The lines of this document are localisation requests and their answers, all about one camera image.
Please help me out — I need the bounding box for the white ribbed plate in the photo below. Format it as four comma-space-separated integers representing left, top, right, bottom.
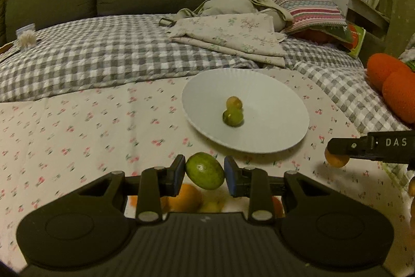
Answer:
182, 68, 309, 154

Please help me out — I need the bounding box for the cherry print cloth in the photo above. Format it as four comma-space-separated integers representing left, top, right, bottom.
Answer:
1, 69, 414, 276

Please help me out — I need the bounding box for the folded floral cloth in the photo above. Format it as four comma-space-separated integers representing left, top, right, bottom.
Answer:
168, 13, 286, 67

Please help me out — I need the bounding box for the orange mandarin with spot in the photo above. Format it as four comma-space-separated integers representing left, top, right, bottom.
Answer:
324, 148, 350, 168

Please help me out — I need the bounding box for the red tomato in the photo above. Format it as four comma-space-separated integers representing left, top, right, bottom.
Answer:
272, 196, 284, 218

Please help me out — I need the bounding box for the clear box of cotton swabs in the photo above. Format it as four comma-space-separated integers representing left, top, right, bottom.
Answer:
16, 23, 37, 49

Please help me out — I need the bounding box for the small yellow fruit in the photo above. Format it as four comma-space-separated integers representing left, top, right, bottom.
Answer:
198, 191, 227, 213

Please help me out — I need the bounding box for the green oval tomato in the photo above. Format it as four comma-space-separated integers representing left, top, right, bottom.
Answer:
186, 152, 224, 191

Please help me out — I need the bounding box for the person's hand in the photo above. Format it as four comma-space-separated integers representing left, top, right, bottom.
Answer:
408, 177, 415, 233

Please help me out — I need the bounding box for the olive green tomato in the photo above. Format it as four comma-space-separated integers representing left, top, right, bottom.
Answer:
222, 107, 244, 127

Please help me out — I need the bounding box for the small yellow-green fruit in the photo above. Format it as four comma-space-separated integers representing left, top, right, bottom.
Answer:
226, 96, 243, 110

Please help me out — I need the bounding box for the grey checked blanket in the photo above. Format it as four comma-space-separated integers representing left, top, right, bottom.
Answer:
1, 15, 408, 133

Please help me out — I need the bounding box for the striped knit pillow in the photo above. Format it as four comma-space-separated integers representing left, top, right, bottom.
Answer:
272, 0, 347, 33

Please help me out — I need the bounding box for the green and red book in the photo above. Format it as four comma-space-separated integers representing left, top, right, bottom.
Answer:
343, 23, 366, 59

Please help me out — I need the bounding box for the large orange mandarin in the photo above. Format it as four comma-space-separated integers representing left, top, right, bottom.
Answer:
128, 195, 138, 207

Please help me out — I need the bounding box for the beige crumpled garment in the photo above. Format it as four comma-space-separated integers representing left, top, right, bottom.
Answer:
158, 0, 293, 32

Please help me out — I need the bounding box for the orange plush cushion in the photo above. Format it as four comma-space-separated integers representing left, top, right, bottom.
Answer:
366, 53, 415, 124

